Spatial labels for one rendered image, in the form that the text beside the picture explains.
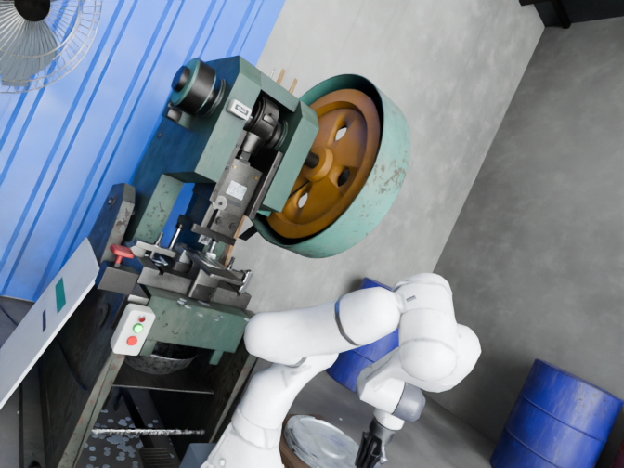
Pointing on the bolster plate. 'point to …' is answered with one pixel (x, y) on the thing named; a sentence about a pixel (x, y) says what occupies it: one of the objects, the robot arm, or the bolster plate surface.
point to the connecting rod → (254, 137)
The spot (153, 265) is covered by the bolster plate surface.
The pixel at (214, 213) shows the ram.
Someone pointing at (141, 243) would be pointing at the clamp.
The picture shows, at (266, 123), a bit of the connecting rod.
